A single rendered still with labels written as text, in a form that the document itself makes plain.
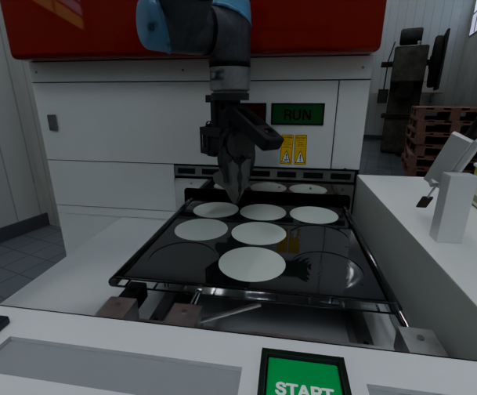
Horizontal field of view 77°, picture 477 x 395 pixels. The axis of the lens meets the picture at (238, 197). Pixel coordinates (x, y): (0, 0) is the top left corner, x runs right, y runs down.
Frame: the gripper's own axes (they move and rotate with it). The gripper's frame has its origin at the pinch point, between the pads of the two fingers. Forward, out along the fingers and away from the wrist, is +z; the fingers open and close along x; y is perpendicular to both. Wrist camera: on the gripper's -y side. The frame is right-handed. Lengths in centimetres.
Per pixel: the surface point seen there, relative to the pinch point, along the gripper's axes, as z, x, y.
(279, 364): -2.0, 28.2, -31.4
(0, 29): -70, -16, 271
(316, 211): 4.3, -14.1, -9.9
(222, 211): 4.2, 0.4, 4.5
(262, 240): 4.4, 4.7, -10.6
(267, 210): 4.3, -7.5, -1.7
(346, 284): 4.5, 6.8, -26.8
